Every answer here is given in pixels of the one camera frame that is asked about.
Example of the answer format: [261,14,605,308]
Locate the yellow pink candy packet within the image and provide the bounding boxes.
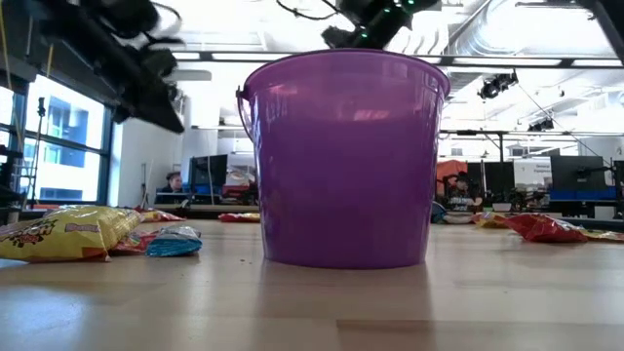
[579,227,624,244]
[471,211,512,229]

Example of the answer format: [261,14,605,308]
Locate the black light stand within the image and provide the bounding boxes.
[27,96,48,211]

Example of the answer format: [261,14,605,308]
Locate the black computer monitor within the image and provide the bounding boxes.
[549,154,609,192]
[188,153,229,197]

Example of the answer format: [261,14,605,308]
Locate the black rail with post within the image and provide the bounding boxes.
[438,128,624,165]

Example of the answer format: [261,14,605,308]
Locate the red candy packet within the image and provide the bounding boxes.
[503,212,590,244]
[135,207,187,223]
[217,212,261,224]
[110,229,162,254]

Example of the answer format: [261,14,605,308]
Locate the black ceiling spotlight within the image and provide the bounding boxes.
[526,116,557,134]
[476,69,521,101]

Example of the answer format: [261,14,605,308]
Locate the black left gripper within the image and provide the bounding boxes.
[104,43,186,135]

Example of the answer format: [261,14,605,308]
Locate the purple plastic bucket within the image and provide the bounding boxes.
[235,47,452,271]

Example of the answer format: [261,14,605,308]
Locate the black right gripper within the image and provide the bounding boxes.
[320,0,440,50]

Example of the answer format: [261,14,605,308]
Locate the white sign board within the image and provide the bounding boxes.
[512,157,553,188]

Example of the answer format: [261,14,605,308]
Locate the person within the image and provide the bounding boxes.
[444,171,485,213]
[154,171,190,206]

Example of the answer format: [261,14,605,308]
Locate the window with dark frame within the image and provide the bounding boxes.
[0,72,116,209]

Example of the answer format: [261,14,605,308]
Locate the blue storage bins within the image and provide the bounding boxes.
[549,187,618,203]

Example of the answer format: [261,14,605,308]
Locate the black aluminium table frame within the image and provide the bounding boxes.
[0,204,624,233]

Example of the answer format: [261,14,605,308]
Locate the blue white candy bar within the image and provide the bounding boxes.
[442,210,477,225]
[144,224,204,258]

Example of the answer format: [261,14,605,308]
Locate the orange cloth panel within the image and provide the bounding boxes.
[435,159,470,196]

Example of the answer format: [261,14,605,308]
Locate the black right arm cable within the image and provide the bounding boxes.
[275,0,342,21]

